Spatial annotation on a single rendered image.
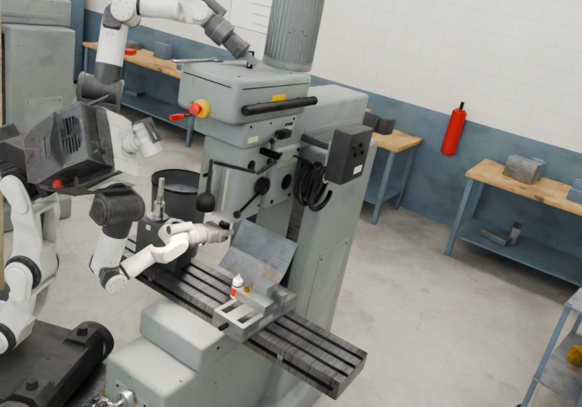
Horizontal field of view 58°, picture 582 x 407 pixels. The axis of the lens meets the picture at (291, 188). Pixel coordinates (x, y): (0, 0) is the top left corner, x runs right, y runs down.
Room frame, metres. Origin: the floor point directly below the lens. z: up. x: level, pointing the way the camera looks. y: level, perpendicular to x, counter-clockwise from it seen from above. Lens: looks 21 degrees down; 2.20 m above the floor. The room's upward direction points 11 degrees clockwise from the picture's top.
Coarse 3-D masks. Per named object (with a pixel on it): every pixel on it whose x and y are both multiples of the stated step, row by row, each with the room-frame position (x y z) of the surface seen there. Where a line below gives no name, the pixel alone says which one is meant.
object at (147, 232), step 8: (144, 216) 2.07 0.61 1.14; (152, 216) 2.06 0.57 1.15; (168, 216) 2.12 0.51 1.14; (144, 224) 2.03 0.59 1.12; (152, 224) 2.02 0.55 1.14; (160, 224) 2.03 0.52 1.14; (144, 232) 2.03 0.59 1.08; (152, 232) 2.02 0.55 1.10; (136, 240) 2.05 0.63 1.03; (144, 240) 2.03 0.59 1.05; (152, 240) 2.02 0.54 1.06; (160, 240) 2.00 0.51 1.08; (136, 248) 2.04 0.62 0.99; (144, 248) 2.03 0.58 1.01; (184, 256) 2.03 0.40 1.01; (160, 264) 2.00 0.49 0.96; (168, 264) 1.98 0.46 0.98; (176, 264) 1.97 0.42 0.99; (184, 264) 2.04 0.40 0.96
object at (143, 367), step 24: (144, 336) 1.77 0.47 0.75; (120, 360) 1.61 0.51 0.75; (144, 360) 1.63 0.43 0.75; (168, 360) 1.66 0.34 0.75; (216, 360) 1.73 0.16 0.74; (240, 360) 1.89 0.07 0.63; (264, 360) 2.08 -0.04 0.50; (120, 384) 1.58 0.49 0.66; (144, 384) 1.53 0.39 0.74; (168, 384) 1.54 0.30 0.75; (192, 384) 1.61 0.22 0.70; (216, 384) 1.75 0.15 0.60; (240, 384) 1.92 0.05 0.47; (264, 384) 2.13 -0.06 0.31
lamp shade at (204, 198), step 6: (204, 192) 1.72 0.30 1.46; (198, 198) 1.70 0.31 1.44; (204, 198) 1.69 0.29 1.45; (210, 198) 1.70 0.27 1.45; (198, 204) 1.69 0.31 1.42; (204, 204) 1.69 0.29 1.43; (210, 204) 1.70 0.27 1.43; (198, 210) 1.69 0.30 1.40; (204, 210) 1.69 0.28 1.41; (210, 210) 1.70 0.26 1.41
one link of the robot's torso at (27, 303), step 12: (12, 264) 1.64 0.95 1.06; (12, 276) 1.63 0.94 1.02; (24, 276) 1.63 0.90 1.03; (12, 288) 1.63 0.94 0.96; (24, 288) 1.62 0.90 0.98; (36, 288) 1.70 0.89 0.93; (48, 288) 1.76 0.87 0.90; (12, 300) 1.64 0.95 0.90; (24, 300) 1.63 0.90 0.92; (36, 300) 1.77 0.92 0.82; (0, 312) 1.69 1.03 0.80; (12, 312) 1.68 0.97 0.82; (24, 312) 1.67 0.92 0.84; (36, 312) 1.77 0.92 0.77; (0, 324) 1.68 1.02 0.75; (12, 324) 1.68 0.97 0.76; (24, 324) 1.67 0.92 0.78; (12, 336) 1.67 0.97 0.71; (24, 336) 1.73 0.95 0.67; (12, 348) 1.66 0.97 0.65
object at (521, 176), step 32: (160, 64) 7.00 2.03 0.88; (128, 96) 7.51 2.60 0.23; (192, 128) 6.50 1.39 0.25; (384, 128) 5.55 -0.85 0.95; (512, 160) 4.89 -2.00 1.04; (384, 192) 5.17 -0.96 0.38; (480, 192) 5.33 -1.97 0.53; (544, 192) 4.60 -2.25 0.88; (576, 192) 4.49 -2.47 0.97; (480, 224) 5.19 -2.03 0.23; (512, 256) 4.53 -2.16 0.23; (544, 256) 4.68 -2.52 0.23
